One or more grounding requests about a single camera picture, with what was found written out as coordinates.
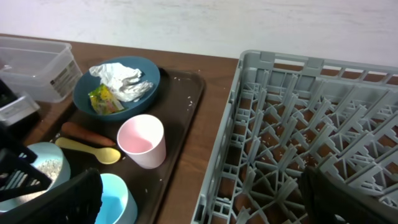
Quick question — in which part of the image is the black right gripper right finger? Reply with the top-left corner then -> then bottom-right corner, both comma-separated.
298,167 -> 397,224

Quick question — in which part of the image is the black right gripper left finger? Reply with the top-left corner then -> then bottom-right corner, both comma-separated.
1,168 -> 103,224

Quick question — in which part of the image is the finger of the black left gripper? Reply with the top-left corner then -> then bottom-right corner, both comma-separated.
1,127 -> 52,202

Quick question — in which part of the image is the white rice pile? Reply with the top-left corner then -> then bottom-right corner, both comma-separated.
37,159 -> 62,181

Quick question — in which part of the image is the light blue bowl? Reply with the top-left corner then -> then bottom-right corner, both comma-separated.
1,142 -> 71,213

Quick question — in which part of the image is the light blue plastic cup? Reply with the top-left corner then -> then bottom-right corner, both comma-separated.
95,173 -> 138,224

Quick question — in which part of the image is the yellow green snack wrapper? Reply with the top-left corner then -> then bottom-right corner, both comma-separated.
88,84 -> 125,115

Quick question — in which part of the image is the white tissue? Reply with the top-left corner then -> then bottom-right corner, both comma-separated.
89,63 -> 154,102

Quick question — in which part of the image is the black food waste tray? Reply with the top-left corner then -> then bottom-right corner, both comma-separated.
1,80 -> 40,139

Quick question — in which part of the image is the grey dishwasher rack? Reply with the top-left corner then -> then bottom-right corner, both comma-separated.
192,50 -> 397,223

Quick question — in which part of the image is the clear plastic waste bin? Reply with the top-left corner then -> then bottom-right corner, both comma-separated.
1,37 -> 82,103

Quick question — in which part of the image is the yellow plastic spoon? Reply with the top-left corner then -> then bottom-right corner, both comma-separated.
55,137 -> 121,165

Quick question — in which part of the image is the orange carrot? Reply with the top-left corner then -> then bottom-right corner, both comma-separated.
61,122 -> 116,147

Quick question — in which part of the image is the pink plastic cup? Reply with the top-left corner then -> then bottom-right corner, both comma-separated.
117,114 -> 166,169

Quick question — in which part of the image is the dark brown serving tray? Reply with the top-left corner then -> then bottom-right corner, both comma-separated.
63,68 -> 205,223

